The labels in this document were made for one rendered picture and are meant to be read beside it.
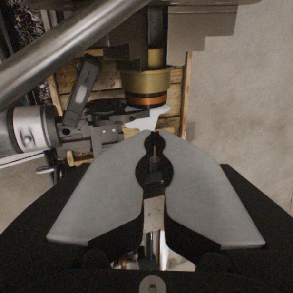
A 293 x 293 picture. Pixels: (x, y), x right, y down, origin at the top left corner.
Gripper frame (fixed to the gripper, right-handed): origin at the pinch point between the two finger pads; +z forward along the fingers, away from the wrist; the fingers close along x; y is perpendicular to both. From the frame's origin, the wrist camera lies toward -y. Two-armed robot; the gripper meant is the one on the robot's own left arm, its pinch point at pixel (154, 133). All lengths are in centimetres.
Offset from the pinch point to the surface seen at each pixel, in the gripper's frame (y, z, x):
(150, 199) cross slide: 42, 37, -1
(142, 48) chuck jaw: -2.8, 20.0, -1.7
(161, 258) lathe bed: 94, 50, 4
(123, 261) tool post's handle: 42.6, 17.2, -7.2
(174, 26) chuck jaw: -5.2, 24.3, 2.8
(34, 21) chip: -7, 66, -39
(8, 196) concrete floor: 106, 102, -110
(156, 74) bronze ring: 1.1, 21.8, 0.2
